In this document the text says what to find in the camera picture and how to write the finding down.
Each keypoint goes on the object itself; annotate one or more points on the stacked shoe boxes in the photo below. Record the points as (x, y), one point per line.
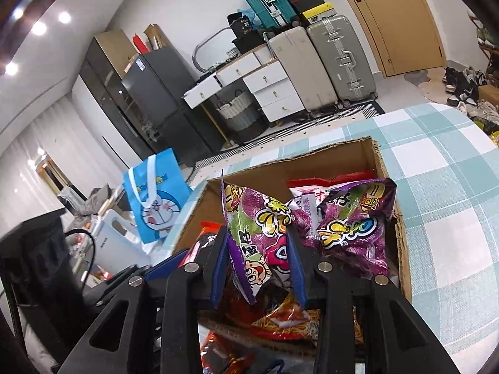
(312, 11)

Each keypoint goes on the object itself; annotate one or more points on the white electric kettle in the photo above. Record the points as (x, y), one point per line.
(117, 243)

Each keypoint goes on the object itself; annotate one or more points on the white drawer cabinet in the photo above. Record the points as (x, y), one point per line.
(264, 77)

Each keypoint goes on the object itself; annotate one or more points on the dark glass cabinet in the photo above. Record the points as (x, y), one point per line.
(102, 72)

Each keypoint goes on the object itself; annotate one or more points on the white red noodle snack bag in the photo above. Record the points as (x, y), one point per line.
(311, 191)

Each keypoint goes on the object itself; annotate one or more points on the wooden door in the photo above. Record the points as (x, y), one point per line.
(402, 34)

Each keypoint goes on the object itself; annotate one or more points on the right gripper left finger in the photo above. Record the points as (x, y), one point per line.
(152, 327)

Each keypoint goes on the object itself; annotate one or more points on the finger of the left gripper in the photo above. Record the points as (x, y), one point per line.
(105, 291)

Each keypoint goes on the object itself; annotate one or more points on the teal hard suitcase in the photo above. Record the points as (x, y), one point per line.
(274, 14)

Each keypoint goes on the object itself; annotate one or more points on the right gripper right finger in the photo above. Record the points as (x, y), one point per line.
(396, 338)

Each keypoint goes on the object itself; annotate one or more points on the red cookie pack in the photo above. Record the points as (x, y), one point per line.
(220, 355)

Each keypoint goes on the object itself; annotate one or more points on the black refrigerator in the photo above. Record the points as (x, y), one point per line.
(157, 81)

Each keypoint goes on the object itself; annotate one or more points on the purple snack bag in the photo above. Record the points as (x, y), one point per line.
(257, 225)
(350, 225)

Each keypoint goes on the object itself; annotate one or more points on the red triangular corn snack bag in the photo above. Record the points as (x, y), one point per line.
(272, 318)

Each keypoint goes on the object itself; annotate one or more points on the woven laundry basket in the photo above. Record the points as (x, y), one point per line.
(243, 117)

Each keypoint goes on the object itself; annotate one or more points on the checkered teal tablecloth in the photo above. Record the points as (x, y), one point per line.
(446, 169)

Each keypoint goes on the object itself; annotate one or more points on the silver hard suitcase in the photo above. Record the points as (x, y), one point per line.
(344, 59)

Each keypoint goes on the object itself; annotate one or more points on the blue Doraemon tote bag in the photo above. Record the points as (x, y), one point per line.
(156, 193)

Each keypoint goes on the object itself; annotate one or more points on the SF cardboard box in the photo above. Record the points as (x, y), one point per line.
(204, 212)

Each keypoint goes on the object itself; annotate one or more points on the beige hard suitcase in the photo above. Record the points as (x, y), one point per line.
(302, 64)

